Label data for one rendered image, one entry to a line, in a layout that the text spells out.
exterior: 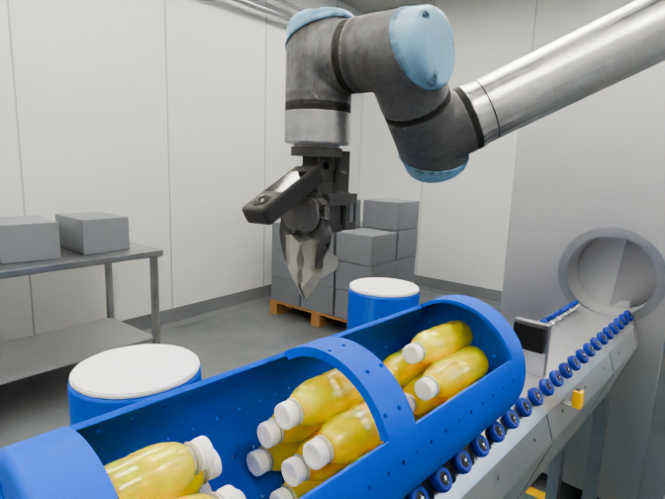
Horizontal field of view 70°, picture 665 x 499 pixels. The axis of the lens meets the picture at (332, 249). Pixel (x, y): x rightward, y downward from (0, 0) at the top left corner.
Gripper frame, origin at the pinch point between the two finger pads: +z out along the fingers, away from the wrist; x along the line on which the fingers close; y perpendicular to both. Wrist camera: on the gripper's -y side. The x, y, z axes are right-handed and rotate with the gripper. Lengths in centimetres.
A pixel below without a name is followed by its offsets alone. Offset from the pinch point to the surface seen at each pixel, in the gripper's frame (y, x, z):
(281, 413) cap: -3.0, 0.5, 18.1
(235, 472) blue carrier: -4.1, 10.3, 32.1
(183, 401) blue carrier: -13.0, 10.3, 16.5
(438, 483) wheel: 23.4, -11.5, 36.7
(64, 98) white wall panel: 83, 338, -57
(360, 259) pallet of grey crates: 264, 205, 61
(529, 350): 91, -1, 34
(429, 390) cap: 25.7, -7.0, 21.6
